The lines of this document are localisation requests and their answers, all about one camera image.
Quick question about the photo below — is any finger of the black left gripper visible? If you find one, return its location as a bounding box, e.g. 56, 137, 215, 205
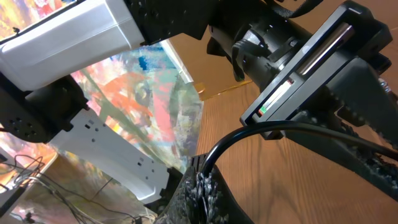
284, 111, 397, 200
327, 58, 397, 140

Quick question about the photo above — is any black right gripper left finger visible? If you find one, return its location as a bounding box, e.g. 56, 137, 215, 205
154, 167, 201, 224

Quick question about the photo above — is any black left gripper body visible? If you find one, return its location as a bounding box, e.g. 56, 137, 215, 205
239, 1, 393, 126

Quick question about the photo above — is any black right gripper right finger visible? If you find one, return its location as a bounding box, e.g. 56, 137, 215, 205
201, 166, 254, 224

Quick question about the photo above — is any black cable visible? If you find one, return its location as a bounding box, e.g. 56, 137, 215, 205
198, 119, 398, 181

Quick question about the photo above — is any colourful painted floor cloth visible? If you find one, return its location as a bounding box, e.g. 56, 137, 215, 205
0, 0, 205, 224

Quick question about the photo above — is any cardboard panel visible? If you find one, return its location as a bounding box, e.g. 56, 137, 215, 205
170, 31, 251, 101

